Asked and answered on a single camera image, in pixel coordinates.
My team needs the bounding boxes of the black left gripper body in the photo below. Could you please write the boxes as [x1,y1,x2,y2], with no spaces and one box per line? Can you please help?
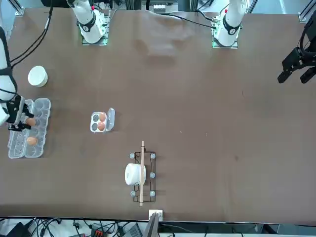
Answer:
[302,17,316,68]

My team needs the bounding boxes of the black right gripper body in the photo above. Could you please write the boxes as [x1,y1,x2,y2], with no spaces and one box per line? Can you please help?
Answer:
[6,95,25,124]

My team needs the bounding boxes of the transparent twelve-slot egg tray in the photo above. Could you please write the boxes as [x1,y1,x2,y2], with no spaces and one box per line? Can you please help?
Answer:
[7,98,52,159]

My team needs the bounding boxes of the transparent four-slot egg tray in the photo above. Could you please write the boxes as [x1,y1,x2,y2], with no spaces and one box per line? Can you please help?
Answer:
[89,107,116,134]

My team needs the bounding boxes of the white bowl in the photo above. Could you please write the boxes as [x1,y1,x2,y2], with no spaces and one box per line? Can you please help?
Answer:
[27,65,48,88]

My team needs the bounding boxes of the grey power strip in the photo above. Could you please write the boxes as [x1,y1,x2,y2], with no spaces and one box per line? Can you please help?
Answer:
[152,2,166,13]

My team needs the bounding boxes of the ribbed power adapter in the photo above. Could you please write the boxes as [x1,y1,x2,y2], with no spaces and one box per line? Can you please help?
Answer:
[124,223,143,237]

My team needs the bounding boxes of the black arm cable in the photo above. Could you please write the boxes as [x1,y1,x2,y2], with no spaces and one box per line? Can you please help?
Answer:
[9,0,54,69]

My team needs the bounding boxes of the black wire cup rack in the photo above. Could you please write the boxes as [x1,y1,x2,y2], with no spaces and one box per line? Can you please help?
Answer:
[129,141,157,207]

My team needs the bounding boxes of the black table cable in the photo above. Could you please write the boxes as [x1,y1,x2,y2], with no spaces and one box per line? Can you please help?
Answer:
[147,10,216,29]

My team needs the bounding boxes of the aluminium camera post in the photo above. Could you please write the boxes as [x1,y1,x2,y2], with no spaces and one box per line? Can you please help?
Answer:
[148,209,164,237]

